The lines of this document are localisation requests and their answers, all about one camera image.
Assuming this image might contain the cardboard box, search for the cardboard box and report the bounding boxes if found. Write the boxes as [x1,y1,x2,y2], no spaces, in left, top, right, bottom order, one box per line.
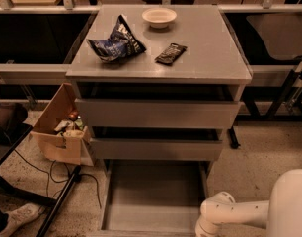
[31,83,95,166]

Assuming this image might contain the grey drawer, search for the grey drawer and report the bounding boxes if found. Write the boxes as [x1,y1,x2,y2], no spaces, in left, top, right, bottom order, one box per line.
[91,138,223,161]
[87,160,207,237]
[75,99,239,129]

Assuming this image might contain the grey chair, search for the grey chair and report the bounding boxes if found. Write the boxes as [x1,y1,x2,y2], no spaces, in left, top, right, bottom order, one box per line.
[247,12,302,119]

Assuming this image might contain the grey bottom drawer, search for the grey bottom drawer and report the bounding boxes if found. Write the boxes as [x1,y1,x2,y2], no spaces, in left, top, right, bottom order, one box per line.
[87,160,207,237]

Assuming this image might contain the grey drawer cabinet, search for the grey drawer cabinet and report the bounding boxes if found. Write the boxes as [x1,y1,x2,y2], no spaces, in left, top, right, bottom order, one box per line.
[65,4,254,237]

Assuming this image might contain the black stand leg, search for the black stand leg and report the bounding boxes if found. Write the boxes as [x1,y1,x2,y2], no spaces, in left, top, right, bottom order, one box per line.
[228,127,240,149]

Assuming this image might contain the blue chip bag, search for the blue chip bag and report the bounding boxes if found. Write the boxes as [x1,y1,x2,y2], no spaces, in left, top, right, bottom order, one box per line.
[87,15,146,63]

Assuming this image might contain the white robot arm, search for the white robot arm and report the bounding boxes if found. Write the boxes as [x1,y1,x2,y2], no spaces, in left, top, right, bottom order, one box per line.
[195,169,302,237]

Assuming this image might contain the white shoe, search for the white shoe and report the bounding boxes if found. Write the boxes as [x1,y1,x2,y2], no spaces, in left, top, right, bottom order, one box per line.
[0,203,45,237]

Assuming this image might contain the black snack bar wrapper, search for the black snack bar wrapper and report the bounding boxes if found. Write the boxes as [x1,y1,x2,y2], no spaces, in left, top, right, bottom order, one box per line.
[155,43,187,65]

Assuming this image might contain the grey middle drawer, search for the grey middle drawer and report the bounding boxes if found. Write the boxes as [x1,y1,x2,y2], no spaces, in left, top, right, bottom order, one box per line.
[91,138,223,161]

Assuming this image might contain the white bowl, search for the white bowl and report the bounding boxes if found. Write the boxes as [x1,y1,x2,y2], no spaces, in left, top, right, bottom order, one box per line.
[142,8,177,29]

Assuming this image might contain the grey top drawer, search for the grey top drawer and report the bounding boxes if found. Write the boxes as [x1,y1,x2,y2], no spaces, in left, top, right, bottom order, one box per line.
[75,99,239,129]

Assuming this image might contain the items in cardboard box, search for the items in cardboard box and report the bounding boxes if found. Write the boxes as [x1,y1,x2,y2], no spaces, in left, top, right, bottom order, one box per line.
[54,110,84,138]

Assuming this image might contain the dark bag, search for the dark bag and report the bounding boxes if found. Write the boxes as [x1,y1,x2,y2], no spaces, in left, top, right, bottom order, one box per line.
[0,103,32,145]

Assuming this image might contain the black floor cable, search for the black floor cable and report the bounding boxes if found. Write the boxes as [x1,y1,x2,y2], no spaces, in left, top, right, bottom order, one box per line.
[13,148,104,215]

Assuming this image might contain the black table leg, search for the black table leg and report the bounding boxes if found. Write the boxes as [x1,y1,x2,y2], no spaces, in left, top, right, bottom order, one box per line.
[36,166,81,237]

